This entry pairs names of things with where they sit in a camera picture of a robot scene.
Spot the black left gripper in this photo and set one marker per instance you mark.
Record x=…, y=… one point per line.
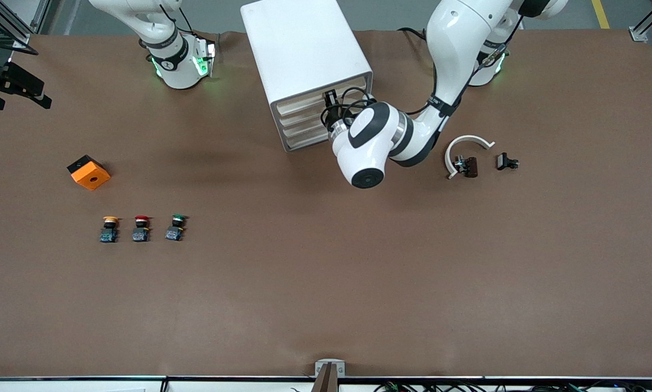
x=331, y=115

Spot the yellow push button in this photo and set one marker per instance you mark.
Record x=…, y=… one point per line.
x=109, y=228

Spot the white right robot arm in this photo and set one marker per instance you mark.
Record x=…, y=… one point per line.
x=176, y=68

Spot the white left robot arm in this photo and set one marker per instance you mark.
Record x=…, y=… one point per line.
x=456, y=32

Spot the orange button box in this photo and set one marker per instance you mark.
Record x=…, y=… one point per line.
x=91, y=177

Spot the red push button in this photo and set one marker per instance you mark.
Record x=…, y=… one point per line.
x=140, y=228

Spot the green push button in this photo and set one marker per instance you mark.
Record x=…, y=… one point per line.
x=175, y=227

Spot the white curved plastic clip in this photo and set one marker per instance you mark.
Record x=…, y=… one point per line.
x=467, y=138

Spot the small brown electrical component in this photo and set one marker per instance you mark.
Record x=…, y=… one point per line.
x=470, y=166

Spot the small black switch component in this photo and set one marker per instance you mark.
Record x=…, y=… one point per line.
x=503, y=161

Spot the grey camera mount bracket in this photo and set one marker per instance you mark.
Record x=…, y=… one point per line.
x=330, y=369

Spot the black table edge rail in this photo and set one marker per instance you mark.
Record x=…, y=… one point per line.
x=140, y=378

